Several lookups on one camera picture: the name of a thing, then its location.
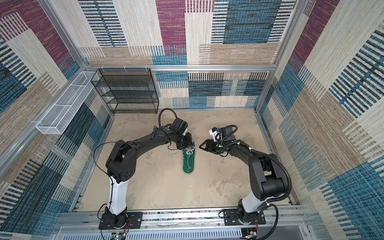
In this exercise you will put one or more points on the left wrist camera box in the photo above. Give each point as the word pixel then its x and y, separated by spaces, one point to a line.
pixel 178 124

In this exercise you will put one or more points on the white shoelace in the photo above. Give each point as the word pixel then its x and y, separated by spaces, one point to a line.
pixel 189 153

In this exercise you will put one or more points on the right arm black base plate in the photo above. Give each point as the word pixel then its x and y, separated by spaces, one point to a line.
pixel 236 217

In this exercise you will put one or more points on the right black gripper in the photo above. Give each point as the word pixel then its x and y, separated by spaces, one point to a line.
pixel 209 146

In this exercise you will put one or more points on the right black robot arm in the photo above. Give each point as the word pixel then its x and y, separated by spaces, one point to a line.
pixel 269 179

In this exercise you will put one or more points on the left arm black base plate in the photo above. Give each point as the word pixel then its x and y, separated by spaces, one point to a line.
pixel 124 221

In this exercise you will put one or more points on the black wire mesh shelf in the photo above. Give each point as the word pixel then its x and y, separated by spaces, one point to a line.
pixel 127 90

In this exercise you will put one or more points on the white wire mesh basket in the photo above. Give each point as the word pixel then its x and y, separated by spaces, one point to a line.
pixel 60 115

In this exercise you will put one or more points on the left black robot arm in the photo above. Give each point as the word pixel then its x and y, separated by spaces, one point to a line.
pixel 122 162

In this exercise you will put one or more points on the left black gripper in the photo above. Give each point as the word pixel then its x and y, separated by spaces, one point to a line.
pixel 189 142

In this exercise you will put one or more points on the aluminium mounting rail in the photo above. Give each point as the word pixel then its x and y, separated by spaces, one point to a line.
pixel 285 223

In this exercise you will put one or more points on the green canvas sneaker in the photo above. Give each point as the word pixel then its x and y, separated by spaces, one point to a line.
pixel 186 169

